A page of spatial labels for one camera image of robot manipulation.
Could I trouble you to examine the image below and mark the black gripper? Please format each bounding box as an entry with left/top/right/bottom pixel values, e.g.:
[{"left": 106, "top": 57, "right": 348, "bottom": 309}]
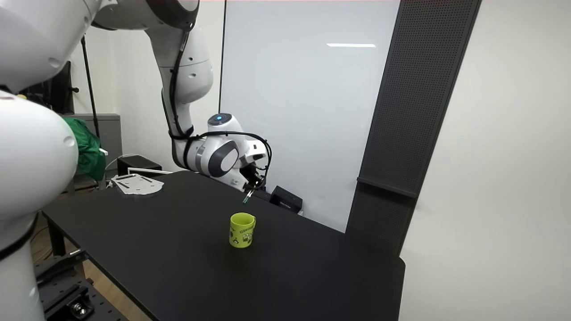
[{"left": 240, "top": 162, "right": 265, "bottom": 193}]

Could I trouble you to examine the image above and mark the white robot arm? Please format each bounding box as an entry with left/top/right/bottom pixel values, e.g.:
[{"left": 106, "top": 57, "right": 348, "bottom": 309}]
[{"left": 0, "top": 0, "right": 268, "bottom": 321}]

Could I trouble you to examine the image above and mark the yellow-green mug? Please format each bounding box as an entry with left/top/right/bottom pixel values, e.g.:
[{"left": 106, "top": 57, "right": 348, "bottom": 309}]
[{"left": 229, "top": 212, "right": 257, "bottom": 250}]

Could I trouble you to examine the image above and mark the white flat mounting plate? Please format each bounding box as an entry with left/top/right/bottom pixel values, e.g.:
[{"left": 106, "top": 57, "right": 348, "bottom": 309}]
[{"left": 113, "top": 173, "right": 165, "bottom": 196}]

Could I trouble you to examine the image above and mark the small black box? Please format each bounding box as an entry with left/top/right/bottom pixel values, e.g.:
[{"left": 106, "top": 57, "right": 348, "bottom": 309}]
[{"left": 116, "top": 155, "right": 163, "bottom": 177}]

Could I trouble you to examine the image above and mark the whiteboard panel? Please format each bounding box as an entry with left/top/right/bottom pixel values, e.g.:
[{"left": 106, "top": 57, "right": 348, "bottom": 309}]
[{"left": 222, "top": 0, "right": 400, "bottom": 232}]

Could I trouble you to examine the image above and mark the green cloth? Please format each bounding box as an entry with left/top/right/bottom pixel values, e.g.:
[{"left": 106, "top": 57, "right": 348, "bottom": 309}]
[{"left": 65, "top": 116, "right": 106, "bottom": 182}]

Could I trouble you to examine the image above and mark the black perforated breadboard table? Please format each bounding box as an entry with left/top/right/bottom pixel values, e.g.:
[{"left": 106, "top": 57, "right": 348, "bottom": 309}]
[{"left": 36, "top": 250, "right": 127, "bottom": 321}]

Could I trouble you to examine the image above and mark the black vertical pillar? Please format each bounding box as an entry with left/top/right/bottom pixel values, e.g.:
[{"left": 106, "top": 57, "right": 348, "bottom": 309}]
[{"left": 347, "top": 0, "right": 482, "bottom": 255}]

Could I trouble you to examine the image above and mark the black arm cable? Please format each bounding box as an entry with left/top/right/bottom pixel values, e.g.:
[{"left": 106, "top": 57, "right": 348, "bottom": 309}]
[{"left": 166, "top": 23, "right": 275, "bottom": 186}]

